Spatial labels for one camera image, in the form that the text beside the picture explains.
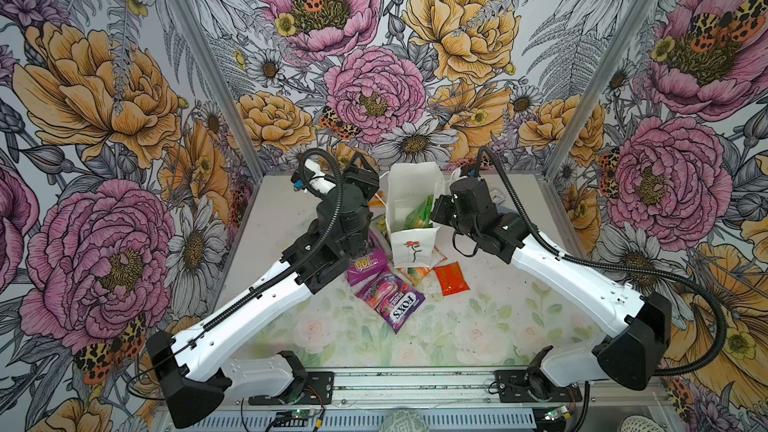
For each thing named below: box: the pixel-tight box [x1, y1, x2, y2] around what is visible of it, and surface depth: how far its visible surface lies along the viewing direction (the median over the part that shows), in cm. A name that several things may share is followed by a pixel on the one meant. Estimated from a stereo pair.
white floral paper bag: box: [386, 162, 446, 268], surface depth 82 cm
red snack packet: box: [433, 261, 470, 297], surface depth 94 cm
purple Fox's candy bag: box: [356, 271, 426, 334], surface depth 88 cm
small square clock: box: [489, 189, 506, 205], surface depth 114 cm
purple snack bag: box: [346, 246, 389, 286], surface depth 92 cm
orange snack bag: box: [397, 246, 448, 286], surface depth 94 cm
